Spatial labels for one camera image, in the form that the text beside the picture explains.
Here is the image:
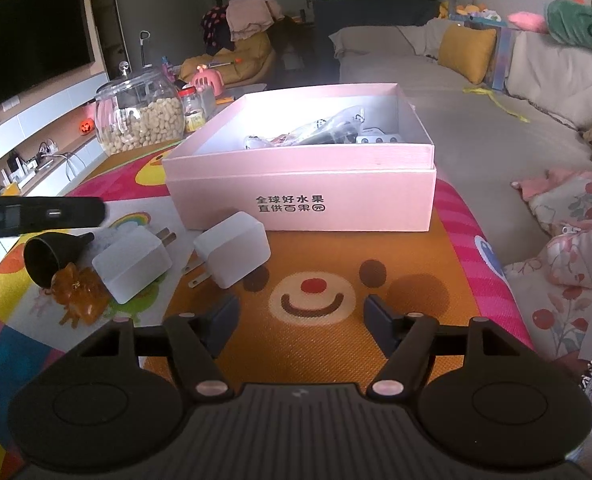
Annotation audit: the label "pink cage toy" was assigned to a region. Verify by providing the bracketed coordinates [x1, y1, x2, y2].
[191, 69, 224, 97]

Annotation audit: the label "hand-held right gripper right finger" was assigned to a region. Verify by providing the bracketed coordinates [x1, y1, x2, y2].
[365, 294, 519, 400]

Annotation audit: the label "pink cardboard box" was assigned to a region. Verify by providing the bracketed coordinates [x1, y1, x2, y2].
[162, 82, 437, 233]

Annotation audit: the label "colourful cartoon play mat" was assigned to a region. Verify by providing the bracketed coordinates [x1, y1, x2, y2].
[0, 150, 537, 480]

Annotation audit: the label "pile of pink clothes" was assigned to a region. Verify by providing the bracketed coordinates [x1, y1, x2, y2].
[226, 0, 285, 42]

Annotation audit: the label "white wall charger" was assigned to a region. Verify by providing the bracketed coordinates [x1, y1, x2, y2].
[92, 225, 177, 305]
[182, 211, 271, 290]

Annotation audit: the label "yellow cushion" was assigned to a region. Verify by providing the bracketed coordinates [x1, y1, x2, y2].
[437, 25, 498, 85]

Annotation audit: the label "dark polka dot garment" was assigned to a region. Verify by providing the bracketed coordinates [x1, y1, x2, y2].
[201, 5, 231, 53]

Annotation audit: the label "yellow bean bag chair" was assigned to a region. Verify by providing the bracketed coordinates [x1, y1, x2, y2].
[178, 30, 277, 86]

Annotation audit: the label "clear plastic bag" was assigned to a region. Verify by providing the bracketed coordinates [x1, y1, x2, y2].
[243, 105, 369, 150]

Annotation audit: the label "black television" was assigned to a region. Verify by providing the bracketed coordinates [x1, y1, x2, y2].
[0, 0, 97, 121]

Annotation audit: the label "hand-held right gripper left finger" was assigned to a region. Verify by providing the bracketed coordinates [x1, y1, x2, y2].
[80, 294, 241, 401]

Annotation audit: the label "yellow plush toys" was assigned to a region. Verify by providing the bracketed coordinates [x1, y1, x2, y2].
[438, 2, 502, 23]

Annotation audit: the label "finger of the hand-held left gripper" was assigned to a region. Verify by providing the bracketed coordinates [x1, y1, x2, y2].
[0, 197, 106, 240]

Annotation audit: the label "small red lid jar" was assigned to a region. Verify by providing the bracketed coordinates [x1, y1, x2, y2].
[179, 85, 207, 133]

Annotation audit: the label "holographic box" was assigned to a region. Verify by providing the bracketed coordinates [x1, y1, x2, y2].
[448, 14, 514, 92]

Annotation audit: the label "glass jar of peanuts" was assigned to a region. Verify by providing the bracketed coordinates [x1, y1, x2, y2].
[94, 60, 185, 157]

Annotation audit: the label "green plush toy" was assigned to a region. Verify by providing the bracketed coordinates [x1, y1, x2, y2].
[546, 0, 592, 58]

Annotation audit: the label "pink plush toy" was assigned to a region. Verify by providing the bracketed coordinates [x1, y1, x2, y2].
[507, 11, 547, 34]

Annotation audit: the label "black funnel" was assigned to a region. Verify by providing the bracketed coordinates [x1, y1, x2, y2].
[24, 231, 95, 287]

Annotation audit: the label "floral blanket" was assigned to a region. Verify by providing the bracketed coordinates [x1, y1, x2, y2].
[503, 167, 592, 361]

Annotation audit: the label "yellow ribbon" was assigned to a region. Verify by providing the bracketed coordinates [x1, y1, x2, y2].
[463, 86, 529, 123]

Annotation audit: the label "beige sofa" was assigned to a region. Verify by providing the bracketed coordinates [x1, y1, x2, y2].
[328, 22, 592, 361]

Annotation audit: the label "amber hair clip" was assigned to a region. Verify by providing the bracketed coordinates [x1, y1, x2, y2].
[50, 266, 110, 328]

